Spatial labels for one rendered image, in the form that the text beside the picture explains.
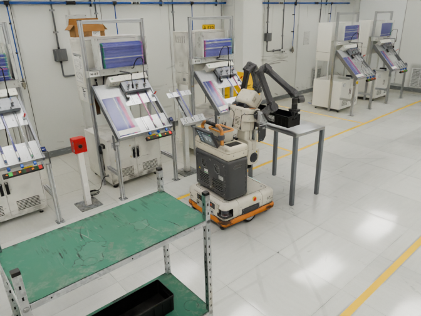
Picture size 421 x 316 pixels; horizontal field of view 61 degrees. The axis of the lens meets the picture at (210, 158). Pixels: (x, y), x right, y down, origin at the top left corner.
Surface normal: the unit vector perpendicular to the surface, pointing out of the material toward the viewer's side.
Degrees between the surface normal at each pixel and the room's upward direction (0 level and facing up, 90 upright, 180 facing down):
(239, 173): 90
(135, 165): 90
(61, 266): 0
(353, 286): 0
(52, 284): 0
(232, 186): 90
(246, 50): 90
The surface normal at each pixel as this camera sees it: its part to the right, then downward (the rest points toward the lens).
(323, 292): -0.03, -0.93
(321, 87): -0.76, 0.26
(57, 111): 0.65, 0.26
